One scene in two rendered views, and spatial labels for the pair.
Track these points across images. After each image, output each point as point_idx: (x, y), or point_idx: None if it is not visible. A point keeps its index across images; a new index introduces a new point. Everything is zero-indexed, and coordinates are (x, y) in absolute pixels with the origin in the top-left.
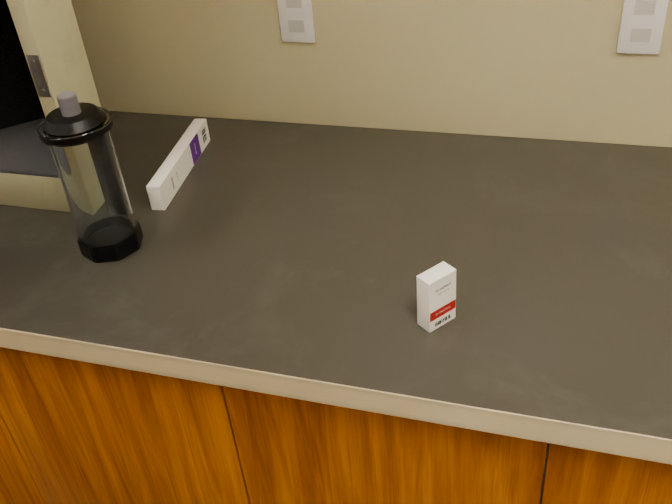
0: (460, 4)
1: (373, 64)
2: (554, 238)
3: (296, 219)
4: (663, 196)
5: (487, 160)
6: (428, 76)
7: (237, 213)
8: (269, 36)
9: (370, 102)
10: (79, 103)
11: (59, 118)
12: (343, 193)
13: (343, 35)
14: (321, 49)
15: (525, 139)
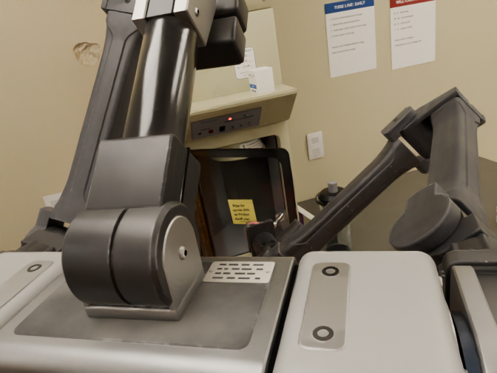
0: (381, 123)
1: (348, 159)
2: (484, 190)
3: (391, 220)
4: (487, 169)
5: (416, 180)
6: (370, 158)
7: (364, 228)
8: (302, 159)
9: (347, 177)
10: (326, 188)
11: (333, 194)
12: (390, 207)
13: (335, 149)
14: (325, 158)
15: (414, 171)
